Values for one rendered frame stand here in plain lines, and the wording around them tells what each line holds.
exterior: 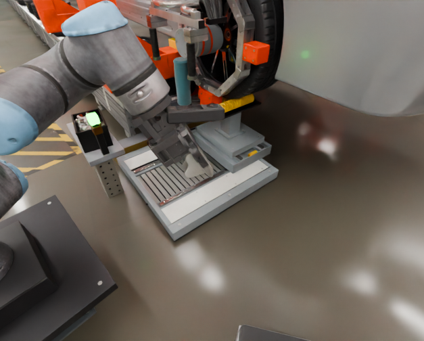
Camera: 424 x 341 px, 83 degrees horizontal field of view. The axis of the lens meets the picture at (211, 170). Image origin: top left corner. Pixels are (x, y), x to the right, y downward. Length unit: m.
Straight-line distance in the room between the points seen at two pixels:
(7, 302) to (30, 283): 0.07
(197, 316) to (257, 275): 0.34
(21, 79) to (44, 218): 0.93
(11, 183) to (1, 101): 0.64
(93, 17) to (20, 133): 0.19
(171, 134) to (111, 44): 0.18
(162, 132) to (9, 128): 0.23
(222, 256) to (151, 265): 0.36
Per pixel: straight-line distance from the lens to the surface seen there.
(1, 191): 1.01
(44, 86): 0.46
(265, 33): 1.20
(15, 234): 1.17
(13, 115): 0.41
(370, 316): 1.40
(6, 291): 1.05
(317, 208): 1.65
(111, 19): 0.44
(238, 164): 1.58
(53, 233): 1.23
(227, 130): 1.68
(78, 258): 1.11
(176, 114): 0.47
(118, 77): 0.44
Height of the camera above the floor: 1.17
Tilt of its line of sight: 42 degrees down
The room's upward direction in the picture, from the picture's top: straight up
